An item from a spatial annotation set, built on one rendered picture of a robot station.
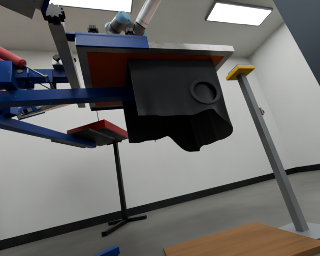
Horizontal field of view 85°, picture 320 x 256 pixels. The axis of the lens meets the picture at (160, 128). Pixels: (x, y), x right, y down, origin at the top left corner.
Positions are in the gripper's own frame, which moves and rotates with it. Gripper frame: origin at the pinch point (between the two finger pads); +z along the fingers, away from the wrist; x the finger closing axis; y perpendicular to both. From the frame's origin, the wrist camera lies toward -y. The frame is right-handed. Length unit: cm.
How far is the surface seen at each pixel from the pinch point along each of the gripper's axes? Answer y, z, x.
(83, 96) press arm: 2.7, 15.2, -19.3
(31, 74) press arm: 2.7, 1.5, -42.7
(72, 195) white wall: -201, 55, -62
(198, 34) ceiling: -140, -198, 190
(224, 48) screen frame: 29, 5, 54
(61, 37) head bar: 28.3, 3.2, -23.4
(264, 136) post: 13, 53, 75
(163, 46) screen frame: 29.0, 6.3, 19.4
